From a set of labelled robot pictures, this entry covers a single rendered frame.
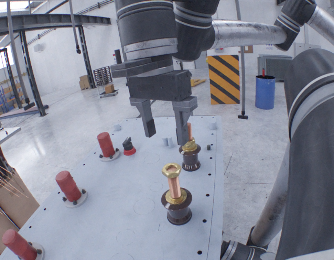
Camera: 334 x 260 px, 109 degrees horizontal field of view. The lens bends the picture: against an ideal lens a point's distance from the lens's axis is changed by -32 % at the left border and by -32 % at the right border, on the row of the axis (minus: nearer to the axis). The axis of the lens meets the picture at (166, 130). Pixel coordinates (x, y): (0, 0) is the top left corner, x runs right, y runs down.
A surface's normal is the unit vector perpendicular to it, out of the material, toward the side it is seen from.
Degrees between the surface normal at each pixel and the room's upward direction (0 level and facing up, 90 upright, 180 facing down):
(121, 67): 90
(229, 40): 121
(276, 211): 100
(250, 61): 90
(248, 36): 109
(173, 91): 90
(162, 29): 90
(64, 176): 4
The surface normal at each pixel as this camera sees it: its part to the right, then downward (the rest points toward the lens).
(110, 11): -0.25, 0.47
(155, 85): -0.58, 0.43
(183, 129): 0.80, 0.16
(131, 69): 0.51, 0.32
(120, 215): -0.15, -0.88
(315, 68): -0.62, -0.74
